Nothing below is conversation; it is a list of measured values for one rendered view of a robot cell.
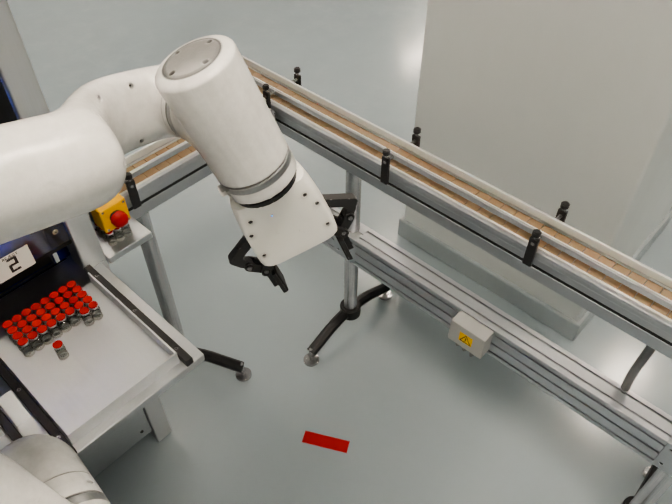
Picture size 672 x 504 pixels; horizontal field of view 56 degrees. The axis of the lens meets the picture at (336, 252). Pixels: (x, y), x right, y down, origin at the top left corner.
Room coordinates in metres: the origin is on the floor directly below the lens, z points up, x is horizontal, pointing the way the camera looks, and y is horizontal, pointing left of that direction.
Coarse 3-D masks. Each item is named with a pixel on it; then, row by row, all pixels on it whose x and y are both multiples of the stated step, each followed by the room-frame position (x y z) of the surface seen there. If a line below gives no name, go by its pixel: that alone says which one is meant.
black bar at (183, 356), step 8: (96, 272) 1.02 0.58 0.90; (104, 280) 1.00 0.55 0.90; (112, 288) 0.97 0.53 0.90; (120, 296) 0.95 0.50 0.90; (128, 304) 0.92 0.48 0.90; (136, 312) 0.90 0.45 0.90; (144, 320) 0.88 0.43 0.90; (152, 328) 0.85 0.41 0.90; (160, 336) 0.83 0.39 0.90; (168, 336) 0.83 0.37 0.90; (168, 344) 0.81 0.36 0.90; (176, 344) 0.81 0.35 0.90; (176, 352) 0.79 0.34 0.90; (184, 352) 0.79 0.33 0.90; (184, 360) 0.77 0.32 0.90; (192, 360) 0.78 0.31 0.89
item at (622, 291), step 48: (288, 96) 1.68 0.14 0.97; (336, 144) 1.50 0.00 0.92; (384, 144) 1.49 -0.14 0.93; (384, 192) 1.38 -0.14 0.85; (432, 192) 1.27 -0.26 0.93; (480, 192) 1.28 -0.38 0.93; (480, 240) 1.16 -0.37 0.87; (528, 240) 1.10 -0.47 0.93; (576, 240) 1.10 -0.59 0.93; (576, 288) 0.98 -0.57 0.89; (624, 288) 0.94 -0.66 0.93
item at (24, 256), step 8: (24, 248) 0.96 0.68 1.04; (8, 256) 0.94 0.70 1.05; (16, 256) 0.95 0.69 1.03; (24, 256) 0.96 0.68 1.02; (32, 256) 0.97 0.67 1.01; (0, 264) 0.92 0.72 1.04; (8, 264) 0.93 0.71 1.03; (16, 264) 0.94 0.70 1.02; (24, 264) 0.95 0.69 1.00; (32, 264) 0.96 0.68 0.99; (0, 272) 0.91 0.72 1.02; (8, 272) 0.92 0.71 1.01; (16, 272) 0.94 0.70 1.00; (0, 280) 0.91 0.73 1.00
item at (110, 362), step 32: (96, 288) 0.99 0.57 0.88; (96, 320) 0.89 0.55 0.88; (128, 320) 0.89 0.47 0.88; (0, 352) 0.80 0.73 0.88; (96, 352) 0.80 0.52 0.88; (128, 352) 0.80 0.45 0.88; (160, 352) 0.80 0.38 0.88; (32, 384) 0.72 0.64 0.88; (64, 384) 0.72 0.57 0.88; (96, 384) 0.72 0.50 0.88; (128, 384) 0.72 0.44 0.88; (64, 416) 0.65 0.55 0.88; (96, 416) 0.63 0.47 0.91
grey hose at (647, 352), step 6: (648, 348) 0.91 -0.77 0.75; (642, 354) 0.91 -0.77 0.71; (648, 354) 0.90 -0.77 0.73; (636, 360) 0.92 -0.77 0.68; (642, 360) 0.91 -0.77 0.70; (636, 366) 0.91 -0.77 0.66; (642, 366) 0.90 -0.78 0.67; (630, 372) 0.91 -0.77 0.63; (636, 372) 0.91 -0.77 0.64; (624, 378) 0.92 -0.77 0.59; (630, 378) 0.91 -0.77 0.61; (624, 384) 0.91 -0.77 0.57; (630, 384) 0.91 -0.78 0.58; (624, 390) 0.91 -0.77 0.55
